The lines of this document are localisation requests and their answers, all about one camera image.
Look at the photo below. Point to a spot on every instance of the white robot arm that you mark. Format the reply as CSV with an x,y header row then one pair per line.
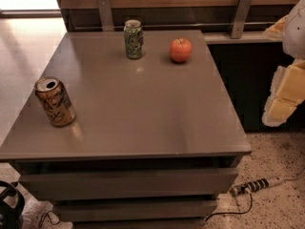
x,y
293,38

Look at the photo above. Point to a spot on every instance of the black object bottom left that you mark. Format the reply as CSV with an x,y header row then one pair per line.
x,y
12,204

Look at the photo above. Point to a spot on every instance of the orange soda can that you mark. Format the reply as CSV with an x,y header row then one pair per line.
x,y
55,100

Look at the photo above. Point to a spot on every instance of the metal bracket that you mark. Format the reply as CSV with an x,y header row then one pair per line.
x,y
241,13
105,14

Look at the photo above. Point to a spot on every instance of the green soda can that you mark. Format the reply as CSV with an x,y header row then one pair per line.
x,y
133,37

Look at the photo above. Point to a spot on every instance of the wooden wall shelf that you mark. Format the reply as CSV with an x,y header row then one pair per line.
x,y
213,17

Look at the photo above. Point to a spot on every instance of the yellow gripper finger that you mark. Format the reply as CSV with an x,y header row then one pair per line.
x,y
275,31
287,92

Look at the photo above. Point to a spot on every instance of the white power strip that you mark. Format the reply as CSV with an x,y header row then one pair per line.
x,y
256,185

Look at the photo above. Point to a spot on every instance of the left metal bracket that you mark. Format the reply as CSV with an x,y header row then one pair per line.
x,y
105,14

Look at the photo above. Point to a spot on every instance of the red apple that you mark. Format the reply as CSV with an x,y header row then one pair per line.
x,y
180,50

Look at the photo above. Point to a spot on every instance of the right metal bracket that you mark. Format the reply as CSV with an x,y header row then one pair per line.
x,y
241,13

